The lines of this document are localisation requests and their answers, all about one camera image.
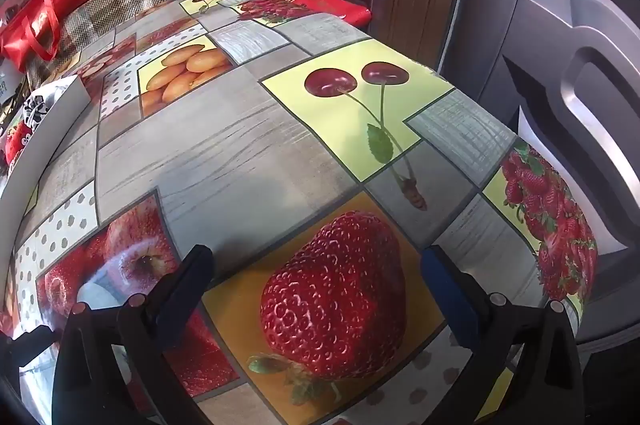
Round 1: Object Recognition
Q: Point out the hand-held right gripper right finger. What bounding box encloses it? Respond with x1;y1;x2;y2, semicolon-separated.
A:
420;245;584;425

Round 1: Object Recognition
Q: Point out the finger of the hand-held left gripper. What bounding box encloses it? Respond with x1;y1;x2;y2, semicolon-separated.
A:
0;329;57;368

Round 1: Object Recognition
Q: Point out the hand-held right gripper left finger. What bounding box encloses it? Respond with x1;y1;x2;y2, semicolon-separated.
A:
50;245;216;425

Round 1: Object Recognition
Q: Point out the white cardboard box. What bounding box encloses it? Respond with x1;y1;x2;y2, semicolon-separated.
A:
0;75;93;206

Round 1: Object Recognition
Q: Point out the red plush ball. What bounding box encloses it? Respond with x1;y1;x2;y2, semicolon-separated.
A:
2;122;33;170

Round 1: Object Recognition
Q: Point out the black and white scrunchie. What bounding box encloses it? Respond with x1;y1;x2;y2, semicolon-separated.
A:
22;92;61;126

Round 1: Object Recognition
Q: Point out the fruit print tablecloth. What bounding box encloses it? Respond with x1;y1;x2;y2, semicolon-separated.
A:
0;0;601;425

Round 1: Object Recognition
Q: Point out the plaid blanket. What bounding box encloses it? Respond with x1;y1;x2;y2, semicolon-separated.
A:
25;0;241;90

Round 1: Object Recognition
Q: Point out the red tote bag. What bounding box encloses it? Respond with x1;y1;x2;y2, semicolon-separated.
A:
0;0;108;73

